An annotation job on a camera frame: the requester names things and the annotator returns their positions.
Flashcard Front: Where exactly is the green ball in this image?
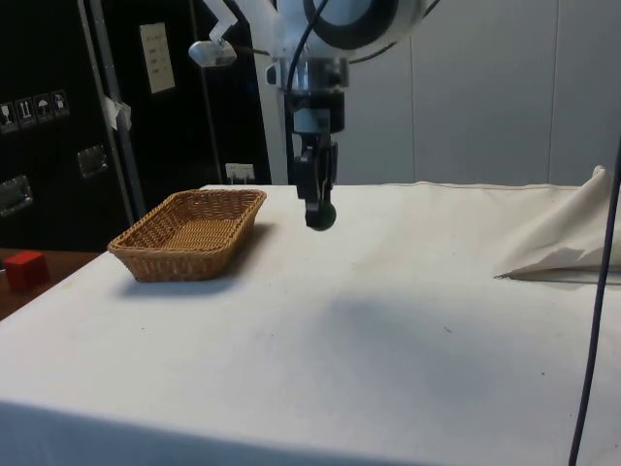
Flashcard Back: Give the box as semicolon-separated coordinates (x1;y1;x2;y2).
310;202;338;232

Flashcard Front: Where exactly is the black cabinet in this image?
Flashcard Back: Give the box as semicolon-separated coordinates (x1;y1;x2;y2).
0;0;274;253

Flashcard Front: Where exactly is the brown wicker basket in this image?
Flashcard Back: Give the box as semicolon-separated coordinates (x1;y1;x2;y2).
107;188;269;284

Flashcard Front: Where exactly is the black cable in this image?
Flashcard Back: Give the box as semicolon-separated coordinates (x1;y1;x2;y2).
567;143;621;466
284;0;332;185

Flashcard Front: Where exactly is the red cube block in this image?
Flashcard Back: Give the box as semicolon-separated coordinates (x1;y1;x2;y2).
3;251;51;293

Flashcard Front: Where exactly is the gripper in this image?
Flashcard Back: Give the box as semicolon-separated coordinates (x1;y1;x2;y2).
284;89;347;228

